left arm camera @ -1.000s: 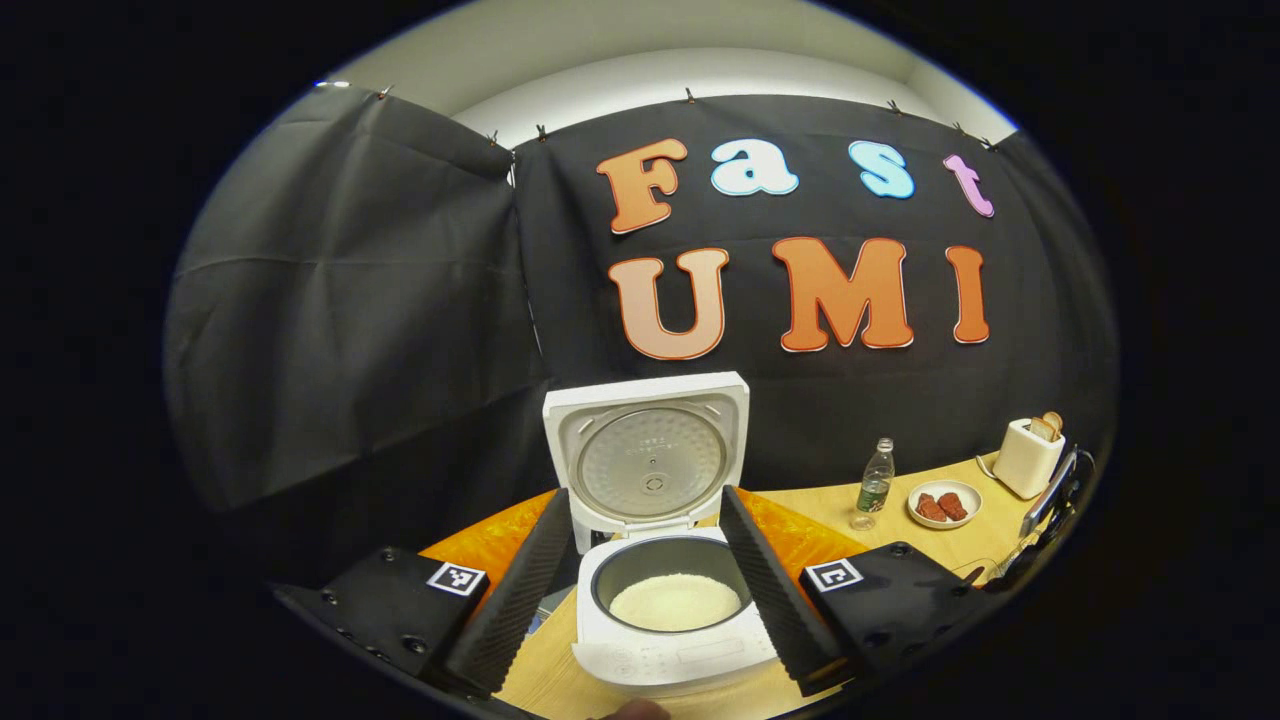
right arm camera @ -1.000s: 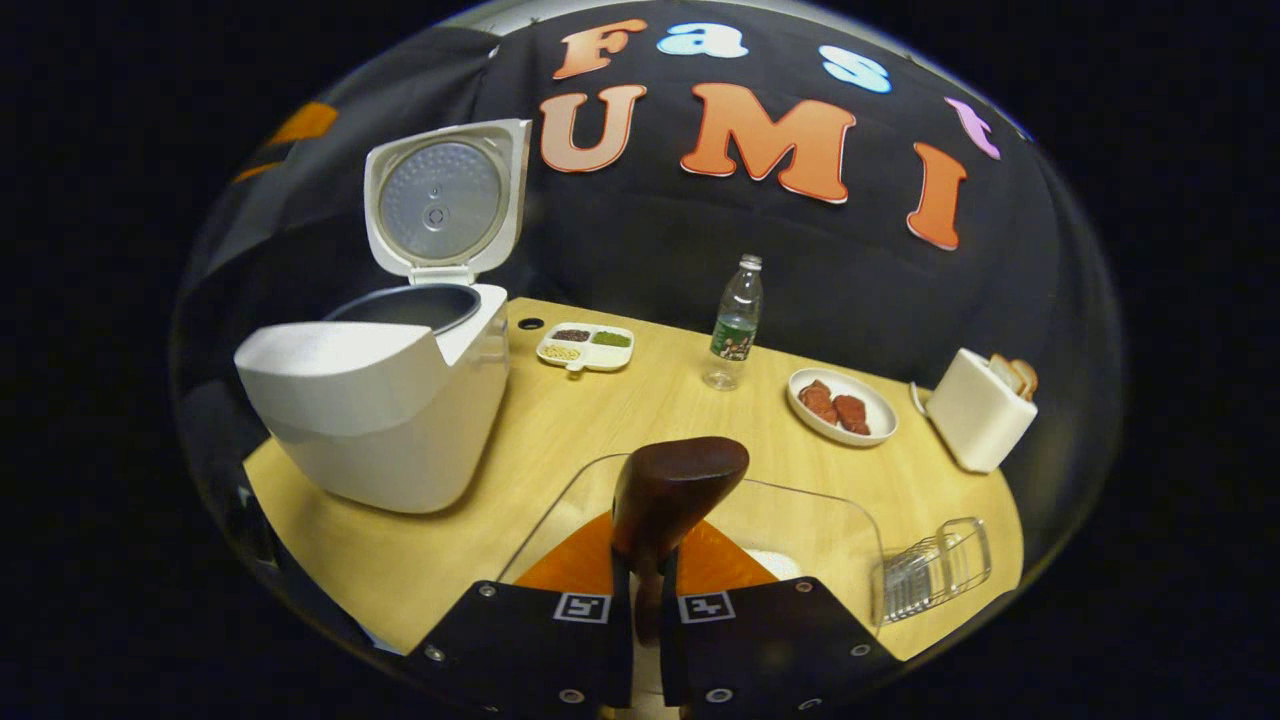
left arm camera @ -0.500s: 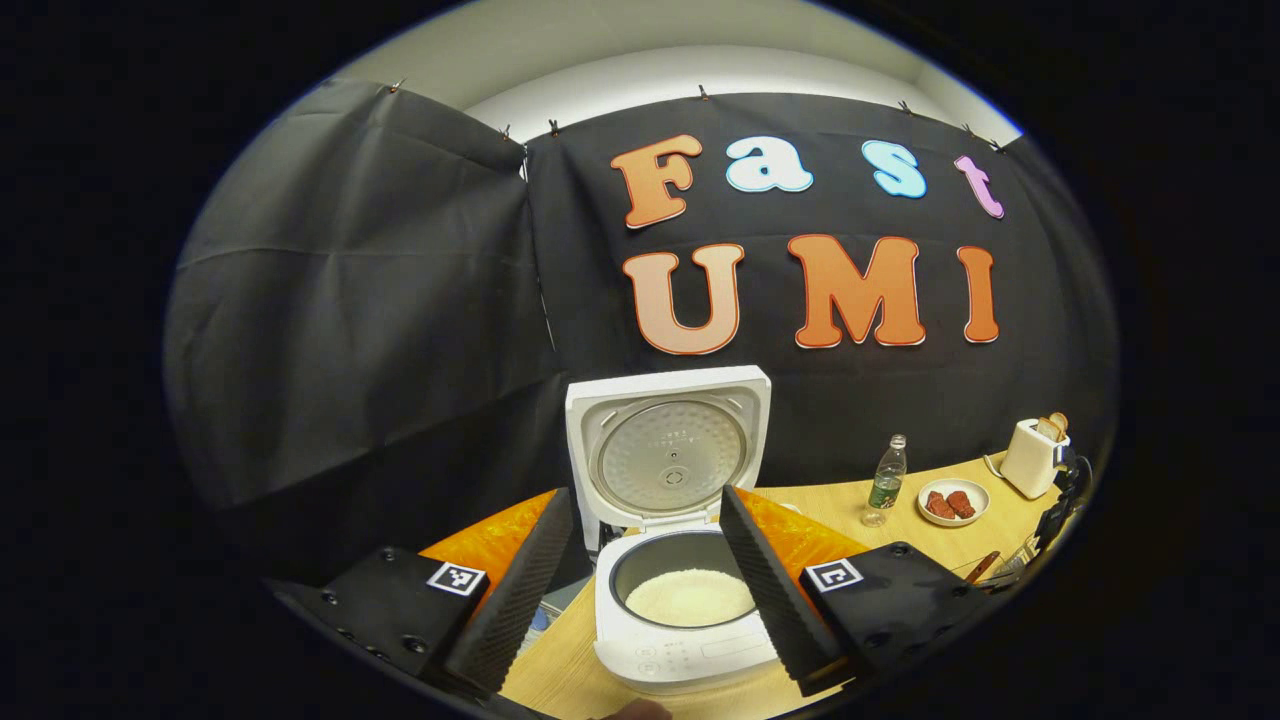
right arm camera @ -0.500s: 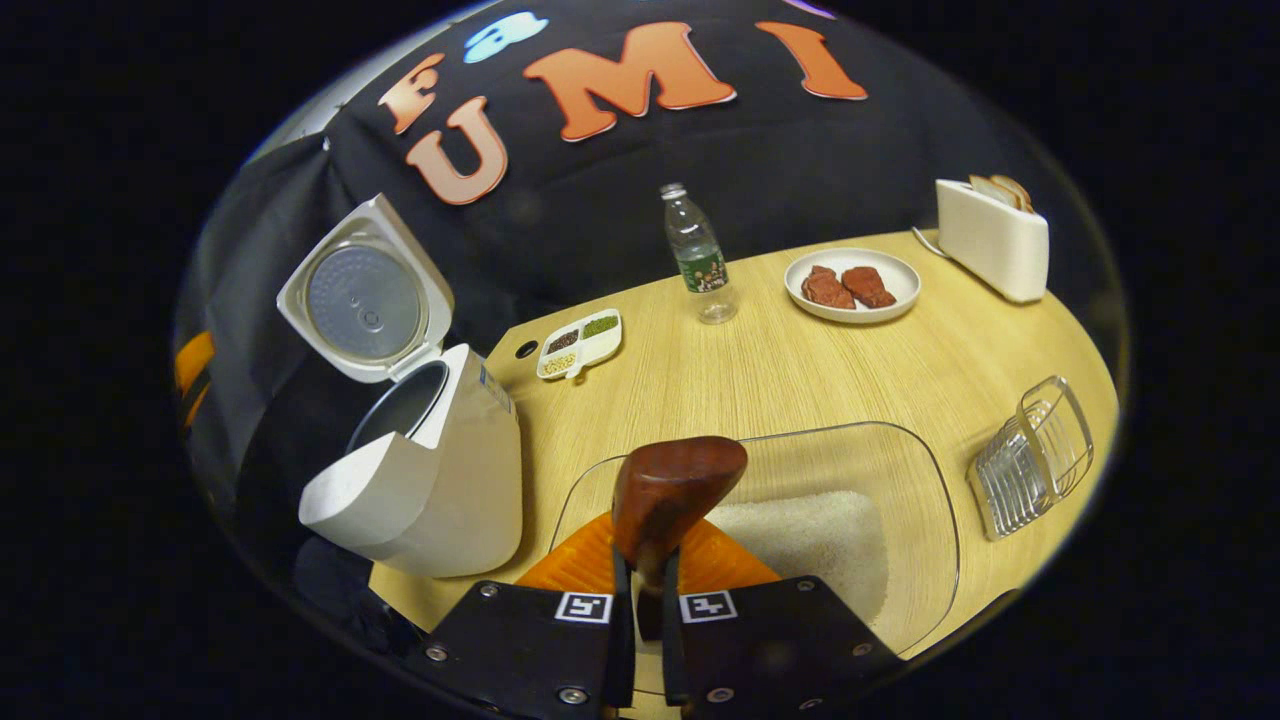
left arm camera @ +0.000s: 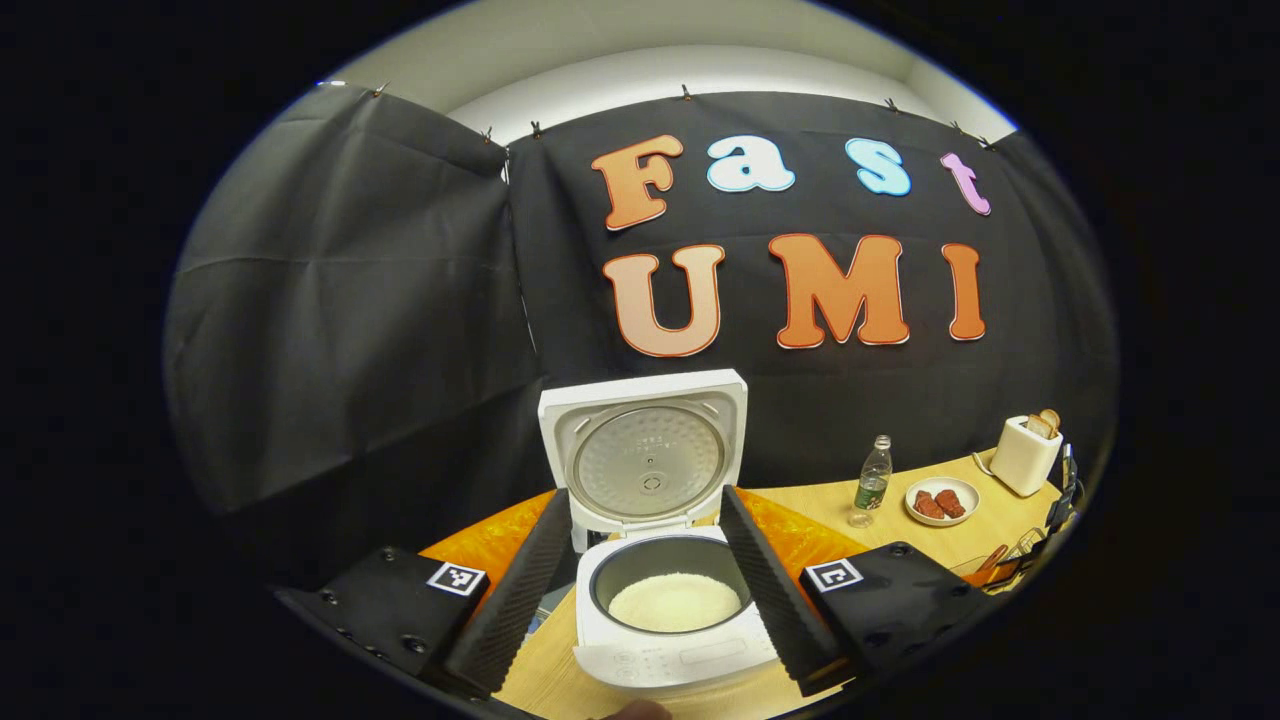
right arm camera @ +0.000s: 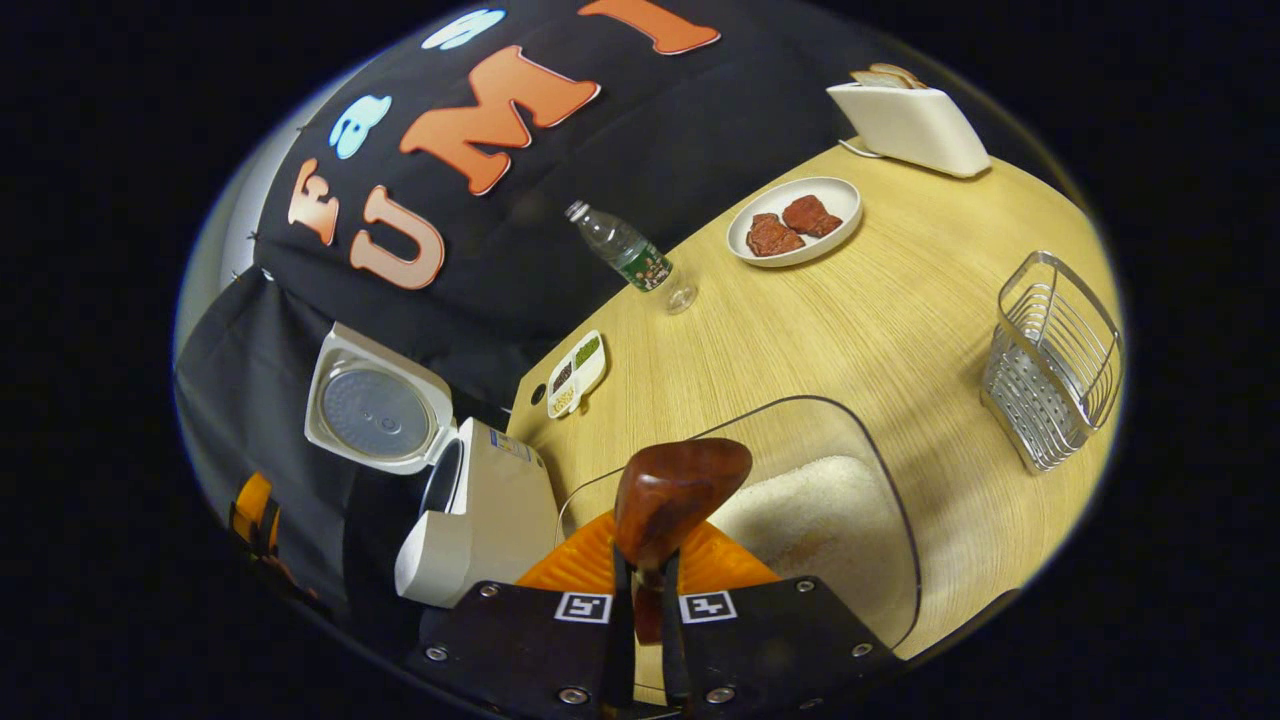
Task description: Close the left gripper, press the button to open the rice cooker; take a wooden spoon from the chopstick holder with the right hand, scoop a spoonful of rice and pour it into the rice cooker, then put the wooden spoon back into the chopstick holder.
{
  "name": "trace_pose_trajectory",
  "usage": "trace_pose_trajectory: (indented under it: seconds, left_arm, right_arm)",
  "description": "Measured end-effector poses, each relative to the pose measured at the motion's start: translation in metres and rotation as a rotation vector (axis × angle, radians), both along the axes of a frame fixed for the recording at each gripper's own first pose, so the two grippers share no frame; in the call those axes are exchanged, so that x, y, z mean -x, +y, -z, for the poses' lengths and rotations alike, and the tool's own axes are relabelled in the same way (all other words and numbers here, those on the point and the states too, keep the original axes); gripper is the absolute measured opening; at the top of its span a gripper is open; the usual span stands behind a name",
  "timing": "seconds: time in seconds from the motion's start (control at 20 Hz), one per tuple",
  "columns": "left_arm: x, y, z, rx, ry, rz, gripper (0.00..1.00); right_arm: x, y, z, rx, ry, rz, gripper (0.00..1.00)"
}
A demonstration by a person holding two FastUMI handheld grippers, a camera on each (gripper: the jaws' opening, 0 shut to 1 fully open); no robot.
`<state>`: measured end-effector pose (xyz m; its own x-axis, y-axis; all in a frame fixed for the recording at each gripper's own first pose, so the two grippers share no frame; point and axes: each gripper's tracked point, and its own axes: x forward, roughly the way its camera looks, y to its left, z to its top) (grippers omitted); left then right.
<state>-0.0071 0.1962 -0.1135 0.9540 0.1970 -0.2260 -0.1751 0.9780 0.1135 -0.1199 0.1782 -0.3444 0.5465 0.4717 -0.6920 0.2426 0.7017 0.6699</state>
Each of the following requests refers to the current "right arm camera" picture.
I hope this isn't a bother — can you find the white rice cooker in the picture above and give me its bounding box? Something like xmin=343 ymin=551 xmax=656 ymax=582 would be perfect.
xmin=303 ymin=322 xmax=561 ymax=609

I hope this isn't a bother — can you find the red meat slice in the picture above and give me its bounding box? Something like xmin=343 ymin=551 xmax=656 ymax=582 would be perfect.
xmin=745 ymin=213 xmax=806 ymax=258
xmin=782 ymin=195 xmax=843 ymax=238

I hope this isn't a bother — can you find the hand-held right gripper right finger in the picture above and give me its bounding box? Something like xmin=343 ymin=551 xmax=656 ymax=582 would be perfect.
xmin=660 ymin=520 xmax=906 ymax=713

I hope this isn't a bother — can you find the clear plastic water bottle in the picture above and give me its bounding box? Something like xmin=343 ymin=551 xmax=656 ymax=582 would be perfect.
xmin=565 ymin=200 xmax=699 ymax=316

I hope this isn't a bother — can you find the brown wooden spoon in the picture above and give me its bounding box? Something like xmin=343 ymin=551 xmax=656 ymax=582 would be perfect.
xmin=612 ymin=437 xmax=754 ymax=646

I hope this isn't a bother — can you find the white toaster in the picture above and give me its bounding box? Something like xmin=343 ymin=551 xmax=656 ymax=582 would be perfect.
xmin=826 ymin=80 xmax=992 ymax=179

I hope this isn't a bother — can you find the toast bread slice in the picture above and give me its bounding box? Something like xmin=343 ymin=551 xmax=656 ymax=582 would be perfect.
xmin=850 ymin=63 xmax=929 ymax=91

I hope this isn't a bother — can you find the metal wire chopstick holder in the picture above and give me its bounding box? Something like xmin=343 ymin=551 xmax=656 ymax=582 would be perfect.
xmin=980 ymin=250 xmax=1124 ymax=473

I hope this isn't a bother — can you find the clear plastic rice container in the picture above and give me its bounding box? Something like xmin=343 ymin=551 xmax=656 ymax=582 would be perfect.
xmin=555 ymin=395 xmax=923 ymax=651

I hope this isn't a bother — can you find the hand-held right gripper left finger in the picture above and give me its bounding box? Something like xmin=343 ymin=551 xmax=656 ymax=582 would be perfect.
xmin=405 ymin=510 xmax=636 ymax=716

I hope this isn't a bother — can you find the black backdrop cloth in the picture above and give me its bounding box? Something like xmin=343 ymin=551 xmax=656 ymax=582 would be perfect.
xmin=175 ymin=0 xmax=881 ymax=621

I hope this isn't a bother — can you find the white round plate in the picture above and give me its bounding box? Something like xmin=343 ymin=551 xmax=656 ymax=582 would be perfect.
xmin=726 ymin=177 xmax=863 ymax=268

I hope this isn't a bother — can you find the white rice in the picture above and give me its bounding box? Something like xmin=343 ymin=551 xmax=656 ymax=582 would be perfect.
xmin=705 ymin=455 xmax=906 ymax=641

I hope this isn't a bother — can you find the white divided bean dish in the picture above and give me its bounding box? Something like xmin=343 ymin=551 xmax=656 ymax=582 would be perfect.
xmin=546 ymin=330 xmax=608 ymax=419

